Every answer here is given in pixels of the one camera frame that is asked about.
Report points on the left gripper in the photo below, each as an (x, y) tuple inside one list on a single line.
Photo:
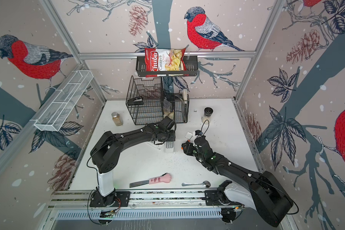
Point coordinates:
[(173, 137)]

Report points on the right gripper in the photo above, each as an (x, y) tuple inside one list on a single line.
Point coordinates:
[(188, 148)]

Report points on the white battery cover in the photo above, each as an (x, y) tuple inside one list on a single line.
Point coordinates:
[(188, 135)]

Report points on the white remote control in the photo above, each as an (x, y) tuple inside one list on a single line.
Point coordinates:
[(169, 147), (156, 144)]

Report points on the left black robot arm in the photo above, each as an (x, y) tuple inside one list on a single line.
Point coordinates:
[(105, 154)]

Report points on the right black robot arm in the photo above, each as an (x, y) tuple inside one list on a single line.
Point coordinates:
[(270, 199)]

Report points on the black lid shaker jar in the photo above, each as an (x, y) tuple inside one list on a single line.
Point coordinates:
[(208, 111)]

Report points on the metal spoon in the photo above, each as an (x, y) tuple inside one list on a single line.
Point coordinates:
[(205, 184)]

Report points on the black stapler in basket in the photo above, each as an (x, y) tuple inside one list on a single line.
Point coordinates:
[(135, 101)]

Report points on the brown spice jar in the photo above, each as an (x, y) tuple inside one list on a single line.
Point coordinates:
[(117, 119)]

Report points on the red cassava chips bag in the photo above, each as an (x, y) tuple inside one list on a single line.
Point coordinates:
[(164, 59)]

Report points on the black wire basket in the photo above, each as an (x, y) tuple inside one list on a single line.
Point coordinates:
[(158, 102)]

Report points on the pink handled knife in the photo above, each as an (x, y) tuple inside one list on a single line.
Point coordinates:
[(165, 178)]

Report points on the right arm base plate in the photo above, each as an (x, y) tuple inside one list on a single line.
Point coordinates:
[(217, 198)]

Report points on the black wall shelf basket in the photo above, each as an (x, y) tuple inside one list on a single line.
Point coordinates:
[(191, 64)]

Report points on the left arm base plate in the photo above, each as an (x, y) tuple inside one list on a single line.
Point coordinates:
[(114, 199)]

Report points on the white wire wall shelf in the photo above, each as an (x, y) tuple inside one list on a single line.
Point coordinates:
[(65, 99)]

